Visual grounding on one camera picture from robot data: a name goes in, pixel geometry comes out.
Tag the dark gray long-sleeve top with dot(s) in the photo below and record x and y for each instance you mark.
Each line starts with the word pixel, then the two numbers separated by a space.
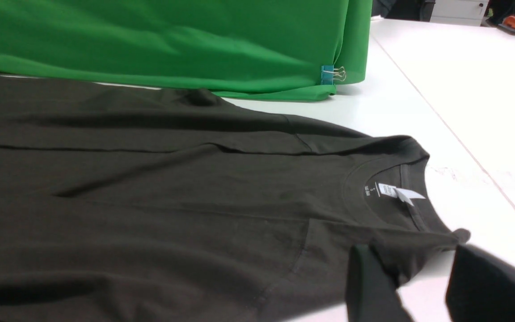
pixel 123 204

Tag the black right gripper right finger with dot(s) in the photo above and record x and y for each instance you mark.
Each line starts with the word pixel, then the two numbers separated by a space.
pixel 481 287

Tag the blue binder clip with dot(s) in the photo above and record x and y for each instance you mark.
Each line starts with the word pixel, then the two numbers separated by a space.
pixel 330 74

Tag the white drawer cabinet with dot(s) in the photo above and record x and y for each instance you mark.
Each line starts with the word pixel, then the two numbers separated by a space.
pixel 459 12

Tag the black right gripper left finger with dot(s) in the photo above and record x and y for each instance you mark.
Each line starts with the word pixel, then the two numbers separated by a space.
pixel 371 294

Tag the green backdrop cloth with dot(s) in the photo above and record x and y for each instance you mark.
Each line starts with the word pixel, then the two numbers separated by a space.
pixel 249 49

